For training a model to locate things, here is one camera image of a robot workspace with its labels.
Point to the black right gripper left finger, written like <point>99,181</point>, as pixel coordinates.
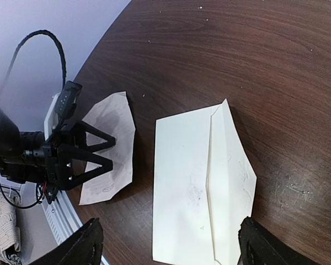
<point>83,247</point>

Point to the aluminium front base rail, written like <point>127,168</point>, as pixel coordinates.
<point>61,216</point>

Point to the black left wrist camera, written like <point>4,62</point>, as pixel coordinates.
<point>66,102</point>

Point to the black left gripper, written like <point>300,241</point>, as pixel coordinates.
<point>70,161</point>

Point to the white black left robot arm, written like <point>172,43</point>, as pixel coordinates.
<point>22,157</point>

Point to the cream paper envelope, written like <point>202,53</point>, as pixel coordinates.
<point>204,187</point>

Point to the white woven basket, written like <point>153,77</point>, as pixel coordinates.
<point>9,234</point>

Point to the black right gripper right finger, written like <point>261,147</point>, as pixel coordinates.
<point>259,246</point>

